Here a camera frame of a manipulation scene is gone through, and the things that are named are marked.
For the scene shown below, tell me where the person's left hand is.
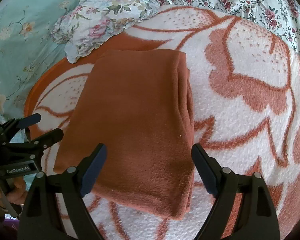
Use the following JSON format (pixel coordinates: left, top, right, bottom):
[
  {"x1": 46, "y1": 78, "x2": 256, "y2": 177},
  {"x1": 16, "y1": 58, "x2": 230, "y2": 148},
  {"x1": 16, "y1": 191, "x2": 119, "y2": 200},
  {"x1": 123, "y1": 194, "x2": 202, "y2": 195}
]
[{"x1": 0, "y1": 177, "x2": 27, "y2": 218}]

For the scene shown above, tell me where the floral ruffled pillow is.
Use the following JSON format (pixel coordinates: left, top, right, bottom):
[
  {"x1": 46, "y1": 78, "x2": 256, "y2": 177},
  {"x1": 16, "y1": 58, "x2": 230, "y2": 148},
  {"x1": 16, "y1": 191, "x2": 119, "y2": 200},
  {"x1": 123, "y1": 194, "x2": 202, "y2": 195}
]
[{"x1": 51, "y1": 0, "x2": 160, "y2": 63}]

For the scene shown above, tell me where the teal floral quilt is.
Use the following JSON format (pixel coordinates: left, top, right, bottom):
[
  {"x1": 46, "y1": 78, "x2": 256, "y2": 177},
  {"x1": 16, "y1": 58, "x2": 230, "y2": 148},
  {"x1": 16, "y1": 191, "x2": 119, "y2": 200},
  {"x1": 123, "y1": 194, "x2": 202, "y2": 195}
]
[{"x1": 0, "y1": 0, "x2": 79, "y2": 123}]

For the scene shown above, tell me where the rust orange fleece garment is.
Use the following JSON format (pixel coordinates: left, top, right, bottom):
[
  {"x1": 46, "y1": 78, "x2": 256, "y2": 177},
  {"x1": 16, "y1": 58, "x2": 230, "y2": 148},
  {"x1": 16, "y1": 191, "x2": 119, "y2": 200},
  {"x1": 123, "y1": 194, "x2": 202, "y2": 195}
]
[{"x1": 53, "y1": 49, "x2": 194, "y2": 220}]

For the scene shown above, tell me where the orange white floral blanket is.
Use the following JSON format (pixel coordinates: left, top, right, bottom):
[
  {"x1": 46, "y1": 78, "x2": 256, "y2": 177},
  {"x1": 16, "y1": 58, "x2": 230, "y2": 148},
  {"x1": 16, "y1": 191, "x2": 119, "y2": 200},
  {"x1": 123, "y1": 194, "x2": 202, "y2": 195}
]
[{"x1": 24, "y1": 5, "x2": 300, "y2": 238}]

